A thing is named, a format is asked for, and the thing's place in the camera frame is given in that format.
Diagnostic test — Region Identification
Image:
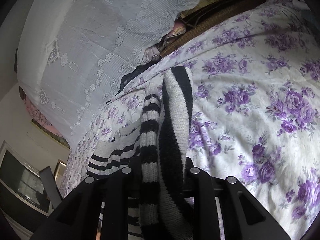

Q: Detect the black white striped sweater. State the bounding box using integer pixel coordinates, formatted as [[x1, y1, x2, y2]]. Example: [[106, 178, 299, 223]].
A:
[[86, 66, 193, 239]]

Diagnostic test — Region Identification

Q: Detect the purple floral bed sheet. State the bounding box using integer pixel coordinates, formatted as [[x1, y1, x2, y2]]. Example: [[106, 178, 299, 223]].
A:
[[61, 0, 319, 239]]

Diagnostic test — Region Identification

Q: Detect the pink floral fabric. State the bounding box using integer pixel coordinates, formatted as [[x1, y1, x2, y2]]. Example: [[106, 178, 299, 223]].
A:
[[24, 96, 62, 137]]

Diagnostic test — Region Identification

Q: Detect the white lace curtain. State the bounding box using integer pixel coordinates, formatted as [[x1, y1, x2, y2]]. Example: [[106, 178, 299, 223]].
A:
[[17, 0, 199, 147]]

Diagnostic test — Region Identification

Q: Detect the brown wicker headboard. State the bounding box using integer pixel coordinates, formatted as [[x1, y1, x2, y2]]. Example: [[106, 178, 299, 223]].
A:
[[160, 0, 266, 58]]

